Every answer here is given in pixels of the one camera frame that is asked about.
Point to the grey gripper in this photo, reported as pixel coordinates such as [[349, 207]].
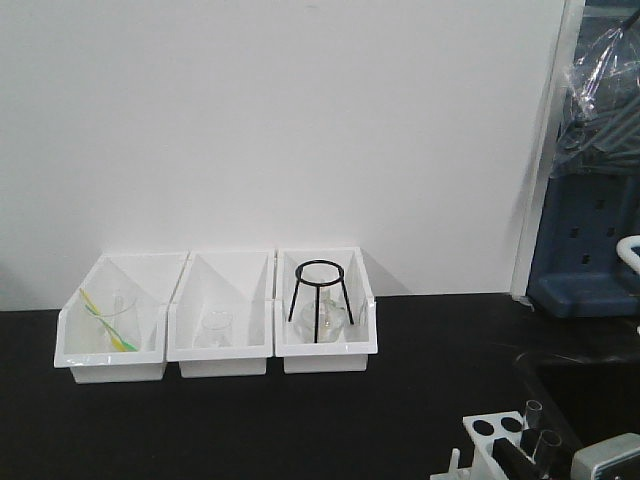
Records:
[[613, 458]]

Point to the front clear test tube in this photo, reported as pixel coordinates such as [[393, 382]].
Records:
[[547, 445]]

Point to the clear test tube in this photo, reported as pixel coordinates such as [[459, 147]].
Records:
[[532, 414], [547, 445]]

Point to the rear clear test tube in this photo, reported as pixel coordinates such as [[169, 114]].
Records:
[[532, 414]]

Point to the white test tube rack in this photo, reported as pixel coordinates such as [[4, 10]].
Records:
[[497, 449]]

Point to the blue pegboard drying rack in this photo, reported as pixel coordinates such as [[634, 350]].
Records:
[[575, 271]]

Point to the black sink basin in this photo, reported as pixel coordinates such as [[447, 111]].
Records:
[[585, 399]]

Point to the white faucet pipe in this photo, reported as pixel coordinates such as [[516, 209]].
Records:
[[626, 251]]

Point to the clear glass flask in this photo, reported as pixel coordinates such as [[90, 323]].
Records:
[[321, 323]]

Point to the clear plastic bag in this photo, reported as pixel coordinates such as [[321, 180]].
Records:
[[599, 132]]

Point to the right white storage bin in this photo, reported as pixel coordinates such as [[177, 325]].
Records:
[[355, 344]]

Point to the white storage bin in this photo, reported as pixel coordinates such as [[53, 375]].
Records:
[[148, 283], [240, 282], [355, 344]]

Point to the middle white storage bin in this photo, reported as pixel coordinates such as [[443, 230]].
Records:
[[240, 282]]

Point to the clear glass beaker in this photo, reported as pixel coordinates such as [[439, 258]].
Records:
[[216, 329]]

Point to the left white storage bin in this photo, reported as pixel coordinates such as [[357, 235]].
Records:
[[148, 283]]

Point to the small clear measuring cylinder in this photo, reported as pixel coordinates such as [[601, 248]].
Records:
[[118, 307]]

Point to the black wire tripod stand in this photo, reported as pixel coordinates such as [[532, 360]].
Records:
[[336, 285]]

